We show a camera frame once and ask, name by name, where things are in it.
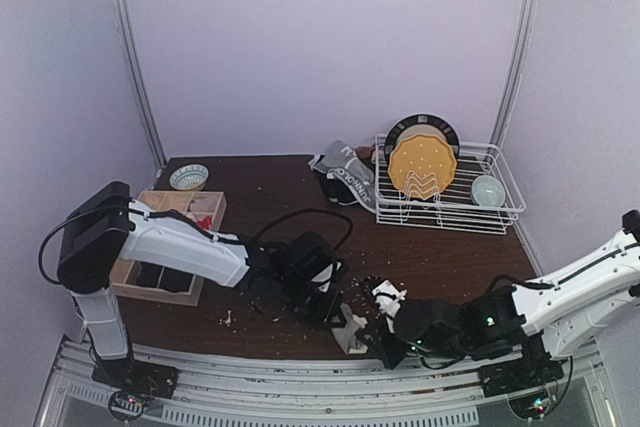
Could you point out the pale green glass bowl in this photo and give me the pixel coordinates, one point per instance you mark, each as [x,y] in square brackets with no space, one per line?
[488,191]

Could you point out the black folded underwear in box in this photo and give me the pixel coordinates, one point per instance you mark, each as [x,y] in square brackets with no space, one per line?
[149,275]

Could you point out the yellow scalloped plate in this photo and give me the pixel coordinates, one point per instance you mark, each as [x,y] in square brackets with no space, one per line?
[422,166]

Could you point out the blue yellow patterned bowl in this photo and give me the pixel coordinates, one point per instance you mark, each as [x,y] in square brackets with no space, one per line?
[192,177]

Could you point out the right aluminium corner post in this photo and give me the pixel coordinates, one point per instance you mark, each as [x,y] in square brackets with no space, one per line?
[507,103]

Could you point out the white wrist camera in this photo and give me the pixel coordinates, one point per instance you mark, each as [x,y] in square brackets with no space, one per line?
[324,279]
[386,296]

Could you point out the aluminium rail front frame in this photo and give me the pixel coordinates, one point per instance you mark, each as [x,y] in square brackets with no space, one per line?
[215,390]

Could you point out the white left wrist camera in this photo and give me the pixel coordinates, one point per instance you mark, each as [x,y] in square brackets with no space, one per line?
[324,279]

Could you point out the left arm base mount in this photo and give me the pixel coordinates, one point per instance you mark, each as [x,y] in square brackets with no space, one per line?
[137,384]

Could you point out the white wire dish rack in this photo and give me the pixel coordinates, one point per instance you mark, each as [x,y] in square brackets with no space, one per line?
[454,208]

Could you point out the aluminium corner post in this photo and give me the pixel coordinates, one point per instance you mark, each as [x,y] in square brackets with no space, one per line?
[507,103]
[136,75]

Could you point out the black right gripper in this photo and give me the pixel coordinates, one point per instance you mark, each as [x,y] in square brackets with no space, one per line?
[382,335]

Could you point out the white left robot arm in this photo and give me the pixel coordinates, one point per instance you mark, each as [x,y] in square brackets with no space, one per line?
[112,226]

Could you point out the grey underwear white waistband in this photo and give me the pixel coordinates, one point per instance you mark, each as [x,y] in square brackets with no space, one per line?
[346,337]

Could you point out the left aluminium corner post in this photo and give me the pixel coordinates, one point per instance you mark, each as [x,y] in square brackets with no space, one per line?
[136,75]

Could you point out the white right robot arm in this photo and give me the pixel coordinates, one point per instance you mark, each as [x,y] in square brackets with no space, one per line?
[548,317]

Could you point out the pink beige rolled underwear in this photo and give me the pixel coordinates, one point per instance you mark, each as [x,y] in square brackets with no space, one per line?
[204,204]

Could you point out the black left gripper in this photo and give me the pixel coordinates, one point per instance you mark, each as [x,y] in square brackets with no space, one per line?
[330,309]

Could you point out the wooden compartment organizer box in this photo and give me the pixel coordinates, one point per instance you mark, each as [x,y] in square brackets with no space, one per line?
[124,273]

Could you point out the black rimmed plate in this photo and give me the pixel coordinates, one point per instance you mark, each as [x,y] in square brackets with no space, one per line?
[427,124]

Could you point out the black underwear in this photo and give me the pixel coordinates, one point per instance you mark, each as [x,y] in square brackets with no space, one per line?
[149,275]
[336,191]
[176,281]

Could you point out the brown cloth item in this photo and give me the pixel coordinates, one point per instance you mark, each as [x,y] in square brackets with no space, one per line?
[365,152]

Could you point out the red rolled underwear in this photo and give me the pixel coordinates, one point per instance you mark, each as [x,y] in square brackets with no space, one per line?
[205,222]

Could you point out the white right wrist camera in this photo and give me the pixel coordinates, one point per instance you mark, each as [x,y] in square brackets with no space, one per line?
[386,296]

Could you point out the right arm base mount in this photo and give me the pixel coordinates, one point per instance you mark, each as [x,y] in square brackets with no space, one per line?
[532,380]

